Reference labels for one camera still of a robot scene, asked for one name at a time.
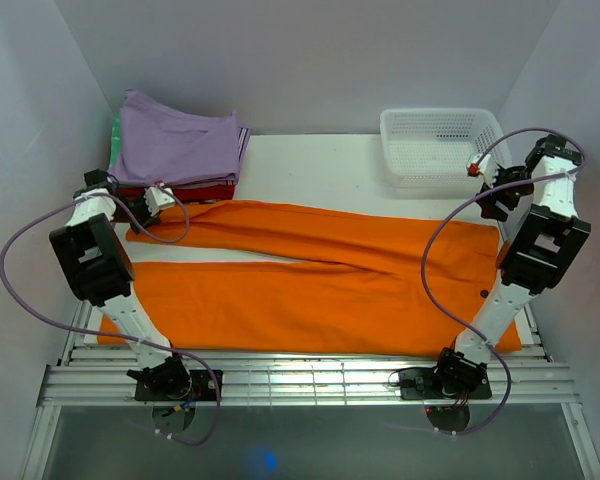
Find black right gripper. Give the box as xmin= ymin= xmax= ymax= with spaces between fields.
xmin=473 ymin=162 xmax=534 ymax=222

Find orange trousers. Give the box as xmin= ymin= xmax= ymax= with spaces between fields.
xmin=125 ymin=200 xmax=500 ymax=357

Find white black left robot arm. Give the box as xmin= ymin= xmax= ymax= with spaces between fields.
xmin=49 ymin=169 xmax=192 ymax=400

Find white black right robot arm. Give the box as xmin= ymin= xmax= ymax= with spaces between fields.
xmin=430 ymin=129 xmax=591 ymax=398

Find red folded trousers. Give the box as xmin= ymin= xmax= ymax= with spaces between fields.
xmin=119 ymin=184 xmax=235 ymax=203

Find purple folded trousers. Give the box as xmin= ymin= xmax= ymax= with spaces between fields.
xmin=109 ymin=89 xmax=251 ymax=187

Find green folded trousers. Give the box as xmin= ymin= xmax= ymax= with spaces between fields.
xmin=109 ymin=111 xmax=121 ymax=168

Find white plastic basket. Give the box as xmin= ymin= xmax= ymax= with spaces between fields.
xmin=380 ymin=108 xmax=503 ymax=198

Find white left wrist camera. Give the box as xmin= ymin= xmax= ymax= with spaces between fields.
xmin=144 ymin=182 xmax=176 ymax=217

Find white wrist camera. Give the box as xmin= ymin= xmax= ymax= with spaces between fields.
xmin=144 ymin=182 xmax=176 ymax=217
xmin=466 ymin=154 xmax=499 ymax=187

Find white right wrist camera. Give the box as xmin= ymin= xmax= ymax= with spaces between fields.
xmin=466 ymin=154 xmax=499 ymax=187

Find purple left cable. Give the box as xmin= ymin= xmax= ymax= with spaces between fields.
xmin=0 ymin=184 xmax=223 ymax=446

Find aluminium frame rail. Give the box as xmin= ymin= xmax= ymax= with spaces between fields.
xmin=21 ymin=309 xmax=600 ymax=479

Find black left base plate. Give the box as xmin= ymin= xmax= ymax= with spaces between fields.
xmin=133 ymin=369 xmax=224 ymax=402

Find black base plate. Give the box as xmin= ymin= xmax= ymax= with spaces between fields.
xmin=133 ymin=369 xmax=224 ymax=402
xmin=397 ymin=367 xmax=492 ymax=401

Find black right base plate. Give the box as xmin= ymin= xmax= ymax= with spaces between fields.
xmin=397 ymin=367 xmax=492 ymax=401

